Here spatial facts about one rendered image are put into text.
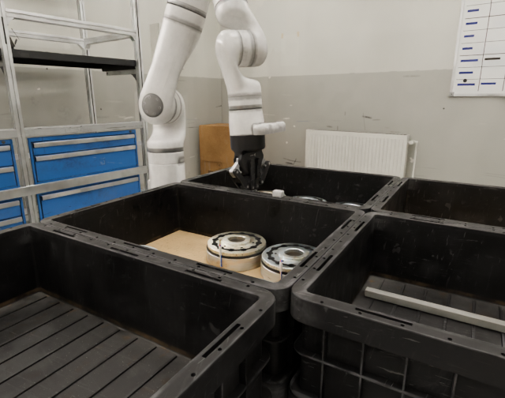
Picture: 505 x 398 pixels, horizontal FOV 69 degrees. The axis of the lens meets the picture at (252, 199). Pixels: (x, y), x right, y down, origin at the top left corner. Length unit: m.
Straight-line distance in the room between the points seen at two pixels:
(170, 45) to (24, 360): 0.68
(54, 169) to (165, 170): 1.63
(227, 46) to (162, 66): 0.22
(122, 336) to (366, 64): 3.51
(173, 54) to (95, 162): 1.81
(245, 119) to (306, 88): 3.29
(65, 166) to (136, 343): 2.15
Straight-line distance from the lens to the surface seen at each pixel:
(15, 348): 0.52
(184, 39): 0.92
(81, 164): 2.61
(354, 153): 3.70
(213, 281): 0.37
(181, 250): 0.70
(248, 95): 0.77
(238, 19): 0.83
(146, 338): 0.48
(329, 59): 3.94
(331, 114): 3.91
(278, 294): 0.36
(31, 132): 2.45
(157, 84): 0.93
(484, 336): 0.54
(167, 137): 0.97
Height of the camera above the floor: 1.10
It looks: 15 degrees down
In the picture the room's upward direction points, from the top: straight up
